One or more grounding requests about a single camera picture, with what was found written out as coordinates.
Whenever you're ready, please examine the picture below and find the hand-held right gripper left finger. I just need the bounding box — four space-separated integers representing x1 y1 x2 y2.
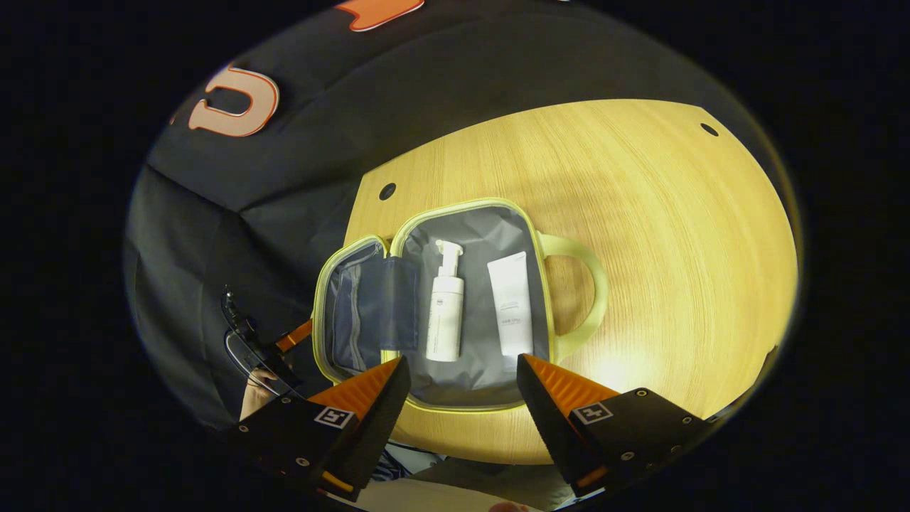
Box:
227 356 413 502

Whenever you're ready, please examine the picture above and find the white skin care tube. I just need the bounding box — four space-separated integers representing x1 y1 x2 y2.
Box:
487 250 535 372

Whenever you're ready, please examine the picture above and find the black backdrop cloth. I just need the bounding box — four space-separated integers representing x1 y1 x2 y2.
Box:
124 0 783 427

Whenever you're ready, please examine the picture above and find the pale yellow suitcase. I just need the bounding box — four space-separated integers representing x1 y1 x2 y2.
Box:
311 197 610 415

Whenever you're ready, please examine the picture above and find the white pump bottle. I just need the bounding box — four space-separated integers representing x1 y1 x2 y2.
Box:
425 240 466 363

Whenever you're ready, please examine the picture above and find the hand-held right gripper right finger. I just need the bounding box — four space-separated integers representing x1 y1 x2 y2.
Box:
516 353 713 498

